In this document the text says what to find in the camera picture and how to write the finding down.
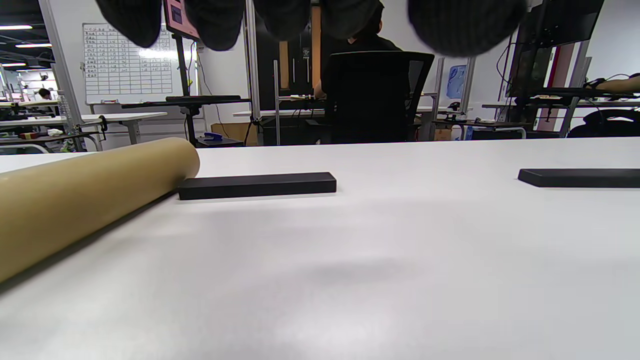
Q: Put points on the silver tripod pole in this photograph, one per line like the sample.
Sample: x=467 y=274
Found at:
x=252 y=75

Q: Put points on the black monitor stand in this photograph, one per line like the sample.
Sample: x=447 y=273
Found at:
x=181 y=65

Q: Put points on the blue wall sign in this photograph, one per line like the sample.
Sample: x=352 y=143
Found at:
x=455 y=82

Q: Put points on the black low box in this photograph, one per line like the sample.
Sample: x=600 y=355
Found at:
x=220 y=142

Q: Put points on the white side desk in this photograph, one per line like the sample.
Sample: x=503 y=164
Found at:
x=125 y=116

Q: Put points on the whiteboard with grid chart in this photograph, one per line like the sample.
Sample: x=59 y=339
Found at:
x=125 y=70

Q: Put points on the black bar weight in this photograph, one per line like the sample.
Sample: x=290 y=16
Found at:
x=580 y=178
x=257 y=186

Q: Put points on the brown cardboard mailing tube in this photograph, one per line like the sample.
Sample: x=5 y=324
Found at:
x=75 y=200

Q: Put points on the another person's forearm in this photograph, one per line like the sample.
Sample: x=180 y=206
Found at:
x=620 y=84

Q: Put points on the large black panel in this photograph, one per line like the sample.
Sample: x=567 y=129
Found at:
x=560 y=25

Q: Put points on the black office chair chrome base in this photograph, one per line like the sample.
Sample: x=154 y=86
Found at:
x=375 y=100

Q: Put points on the person's left hand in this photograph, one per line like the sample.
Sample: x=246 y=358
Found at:
x=465 y=25

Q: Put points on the blue stapler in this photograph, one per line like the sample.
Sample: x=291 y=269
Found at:
x=214 y=136

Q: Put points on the monitor with pink screen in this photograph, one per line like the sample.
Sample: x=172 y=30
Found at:
x=175 y=20

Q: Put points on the brown cardboard box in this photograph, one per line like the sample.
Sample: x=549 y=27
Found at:
x=230 y=131

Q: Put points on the black keyboard tray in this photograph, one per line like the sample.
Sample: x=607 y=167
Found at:
x=200 y=100

